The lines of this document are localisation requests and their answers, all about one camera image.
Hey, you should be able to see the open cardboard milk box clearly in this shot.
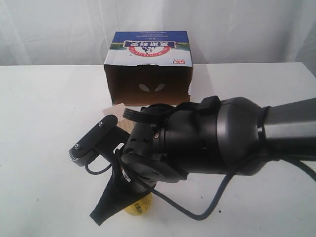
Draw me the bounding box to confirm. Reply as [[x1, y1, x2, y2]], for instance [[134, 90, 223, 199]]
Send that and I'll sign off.
[[104, 31, 194, 106]]

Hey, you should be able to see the yellow round object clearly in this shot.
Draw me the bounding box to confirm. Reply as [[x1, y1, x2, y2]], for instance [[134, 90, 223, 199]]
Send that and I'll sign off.
[[124, 193, 153, 216]]

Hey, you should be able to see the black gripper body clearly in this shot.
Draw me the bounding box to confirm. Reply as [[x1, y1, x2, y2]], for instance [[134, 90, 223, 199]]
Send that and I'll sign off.
[[122, 103, 190, 194]]

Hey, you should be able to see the wooden cube block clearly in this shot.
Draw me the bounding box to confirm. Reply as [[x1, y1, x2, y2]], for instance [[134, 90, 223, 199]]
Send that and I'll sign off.
[[102, 103, 134, 134]]

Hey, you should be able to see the black cable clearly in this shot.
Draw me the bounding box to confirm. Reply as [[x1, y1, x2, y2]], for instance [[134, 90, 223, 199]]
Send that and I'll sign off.
[[150, 158, 316, 222]]

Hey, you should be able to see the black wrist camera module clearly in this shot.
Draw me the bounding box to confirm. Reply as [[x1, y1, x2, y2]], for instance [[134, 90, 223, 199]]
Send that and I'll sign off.
[[69, 115, 129, 175]]

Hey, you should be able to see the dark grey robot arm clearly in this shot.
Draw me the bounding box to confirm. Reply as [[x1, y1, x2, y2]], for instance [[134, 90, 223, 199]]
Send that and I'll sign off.
[[90, 96, 316, 225]]

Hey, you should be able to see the white curtain backdrop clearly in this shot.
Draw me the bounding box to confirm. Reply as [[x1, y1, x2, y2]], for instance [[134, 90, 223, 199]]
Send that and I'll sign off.
[[0, 0, 316, 65]]

